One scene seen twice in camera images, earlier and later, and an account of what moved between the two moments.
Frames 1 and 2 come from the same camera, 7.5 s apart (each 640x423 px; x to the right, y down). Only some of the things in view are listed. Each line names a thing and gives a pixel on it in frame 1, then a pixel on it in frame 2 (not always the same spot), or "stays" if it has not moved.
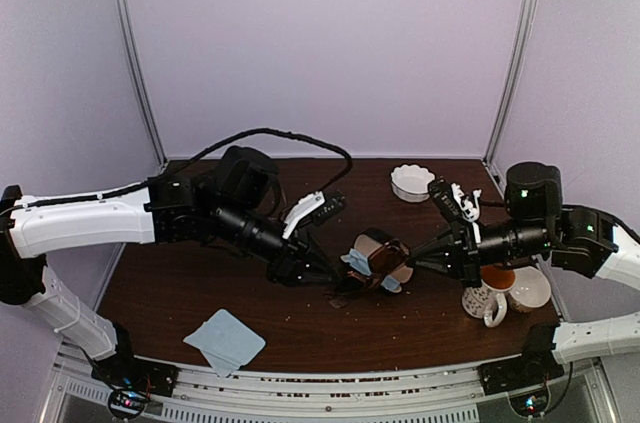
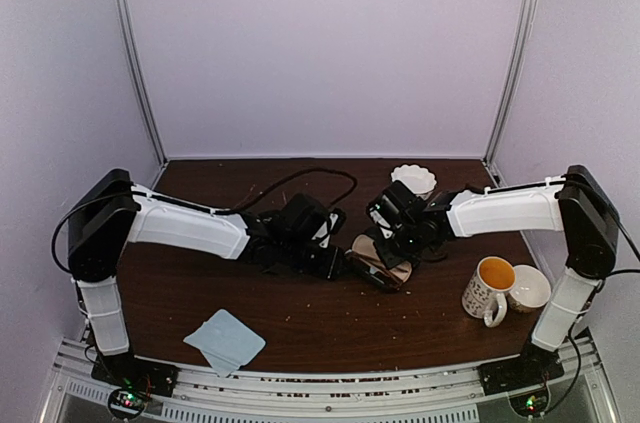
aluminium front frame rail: x=77 y=394 stays
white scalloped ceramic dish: x=411 y=183 stays
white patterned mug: x=487 y=301 stays
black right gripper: x=468 y=265 → x=390 y=258
